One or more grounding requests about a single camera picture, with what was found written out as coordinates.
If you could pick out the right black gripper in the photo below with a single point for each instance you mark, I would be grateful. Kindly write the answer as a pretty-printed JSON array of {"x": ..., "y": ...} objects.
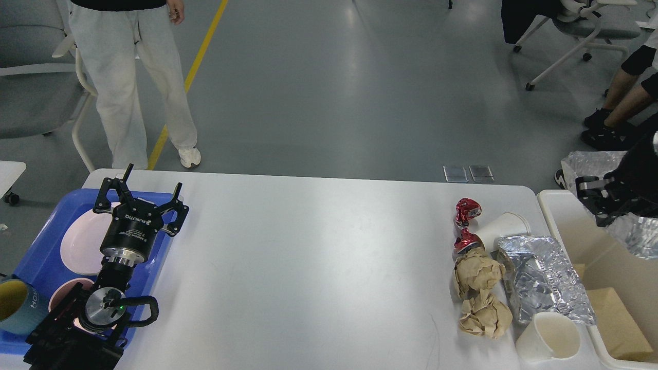
[{"x": 632, "y": 189}]

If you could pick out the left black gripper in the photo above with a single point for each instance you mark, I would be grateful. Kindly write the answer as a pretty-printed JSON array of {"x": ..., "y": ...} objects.
[{"x": 131, "y": 234}]

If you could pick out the aluminium foil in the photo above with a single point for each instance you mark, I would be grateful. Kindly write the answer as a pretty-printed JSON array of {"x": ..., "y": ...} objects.
[{"x": 638, "y": 234}]

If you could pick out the pink plate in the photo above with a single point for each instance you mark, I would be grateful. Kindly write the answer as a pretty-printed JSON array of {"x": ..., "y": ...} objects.
[{"x": 80, "y": 246}]

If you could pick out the brown paper bag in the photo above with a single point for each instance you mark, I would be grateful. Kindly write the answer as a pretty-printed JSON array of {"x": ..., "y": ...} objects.
[{"x": 617, "y": 321}]

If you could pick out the pink mug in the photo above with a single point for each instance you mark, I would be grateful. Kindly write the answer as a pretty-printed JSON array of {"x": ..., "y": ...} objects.
[{"x": 60, "y": 294}]

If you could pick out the small foil piece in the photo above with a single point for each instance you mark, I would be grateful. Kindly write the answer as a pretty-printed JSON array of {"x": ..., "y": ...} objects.
[{"x": 540, "y": 278}]

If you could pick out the teal mug yellow inside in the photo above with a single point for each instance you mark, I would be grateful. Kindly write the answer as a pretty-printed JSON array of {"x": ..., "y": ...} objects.
[{"x": 23, "y": 307}]

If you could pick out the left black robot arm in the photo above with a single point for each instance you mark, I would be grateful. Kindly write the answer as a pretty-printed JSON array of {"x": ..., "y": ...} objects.
[{"x": 106, "y": 309}]

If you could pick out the white plastic bin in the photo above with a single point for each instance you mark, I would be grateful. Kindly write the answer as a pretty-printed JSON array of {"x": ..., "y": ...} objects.
[{"x": 571, "y": 223}]

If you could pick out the blue plastic tray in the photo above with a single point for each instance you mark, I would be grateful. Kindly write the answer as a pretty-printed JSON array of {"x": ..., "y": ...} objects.
[{"x": 43, "y": 268}]

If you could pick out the seated person black clothes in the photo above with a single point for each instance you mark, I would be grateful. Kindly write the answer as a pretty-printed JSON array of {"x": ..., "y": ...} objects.
[{"x": 607, "y": 128}]

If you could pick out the white paper cup lying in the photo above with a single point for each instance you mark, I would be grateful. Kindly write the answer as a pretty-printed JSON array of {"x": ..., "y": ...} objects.
[{"x": 506, "y": 225}]

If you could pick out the white side table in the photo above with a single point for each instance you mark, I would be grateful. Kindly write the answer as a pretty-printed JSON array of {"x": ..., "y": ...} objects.
[{"x": 10, "y": 173}]

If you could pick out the crushed red can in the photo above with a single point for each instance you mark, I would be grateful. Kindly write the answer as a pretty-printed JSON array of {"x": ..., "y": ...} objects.
[{"x": 466, "y": 210}]

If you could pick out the white paper cup front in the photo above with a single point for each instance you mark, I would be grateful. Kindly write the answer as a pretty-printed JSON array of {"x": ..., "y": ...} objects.
[{"x": 548, "y": 336}]

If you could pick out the white rolling chair left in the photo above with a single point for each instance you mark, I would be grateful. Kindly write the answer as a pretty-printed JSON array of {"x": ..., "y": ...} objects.
[{"x": 43, "y": 82}]

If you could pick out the crumpled brown paper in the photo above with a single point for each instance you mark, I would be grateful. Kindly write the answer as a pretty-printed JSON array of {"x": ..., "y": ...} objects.
[{"x": 475, "y": 274}]

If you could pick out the standing person grey trousers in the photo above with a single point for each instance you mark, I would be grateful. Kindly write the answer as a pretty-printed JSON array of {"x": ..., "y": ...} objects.
[{"x": 110, "y": 36}]

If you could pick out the office chair with jacket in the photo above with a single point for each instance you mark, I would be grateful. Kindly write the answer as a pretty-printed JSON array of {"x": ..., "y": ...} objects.
[{"x": 593, "y": 24}]

